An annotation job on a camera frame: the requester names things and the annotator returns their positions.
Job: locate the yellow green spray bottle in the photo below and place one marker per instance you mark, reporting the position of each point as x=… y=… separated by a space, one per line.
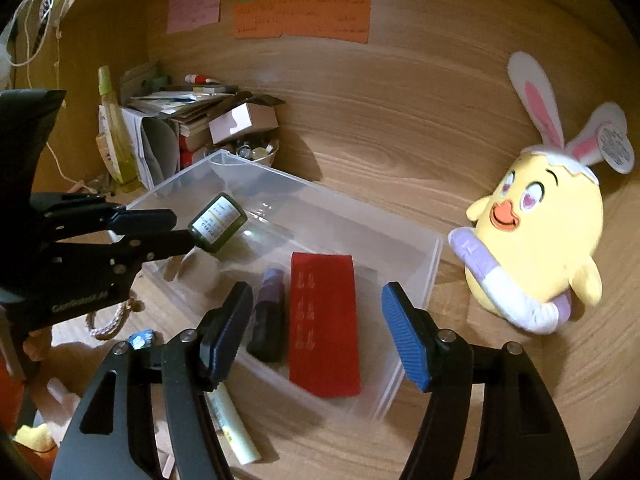
x=123 y=158

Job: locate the pale green tube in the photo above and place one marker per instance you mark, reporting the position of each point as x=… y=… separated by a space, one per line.
x=232 y=427

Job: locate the yellow chick plush toy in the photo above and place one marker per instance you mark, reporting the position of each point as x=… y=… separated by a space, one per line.
x=528 y=249

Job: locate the white folded paper booklets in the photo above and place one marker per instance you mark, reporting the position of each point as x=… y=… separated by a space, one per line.
x=154 y=143

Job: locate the blue Max blade box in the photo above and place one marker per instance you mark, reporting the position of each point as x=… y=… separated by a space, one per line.
x=142 y=340

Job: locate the orange sticky note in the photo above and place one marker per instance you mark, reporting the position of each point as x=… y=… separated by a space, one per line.
x=347 y=20

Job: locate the pink sticky note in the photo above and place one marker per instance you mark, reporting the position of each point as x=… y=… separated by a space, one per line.
x=186 y=15

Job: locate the stack of books and papers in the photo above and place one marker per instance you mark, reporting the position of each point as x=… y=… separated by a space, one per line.
x=189 y=107

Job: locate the white bowl of trinkets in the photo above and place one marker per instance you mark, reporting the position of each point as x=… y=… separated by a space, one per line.
x=263 y=151

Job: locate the purple black spray bottle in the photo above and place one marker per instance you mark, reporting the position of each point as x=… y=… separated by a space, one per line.
x=269 y=318

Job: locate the red white marker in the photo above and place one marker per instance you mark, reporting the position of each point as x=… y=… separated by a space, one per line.
x=200 y=79

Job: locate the clear plastic storage bin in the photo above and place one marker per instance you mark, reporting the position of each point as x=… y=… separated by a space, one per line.
x=286 y=214

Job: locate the small white cardboard box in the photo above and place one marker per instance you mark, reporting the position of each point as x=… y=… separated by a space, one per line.
x=247 y=118

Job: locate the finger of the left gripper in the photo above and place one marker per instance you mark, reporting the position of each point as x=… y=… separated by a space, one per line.
x=129 y=253
x=66 y=216

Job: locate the dark green dropper bottle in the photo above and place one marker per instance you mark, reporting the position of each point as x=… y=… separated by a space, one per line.
x=220 y=219

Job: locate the red envelope pouch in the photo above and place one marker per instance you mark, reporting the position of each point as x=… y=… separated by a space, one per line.
x=323 y=349

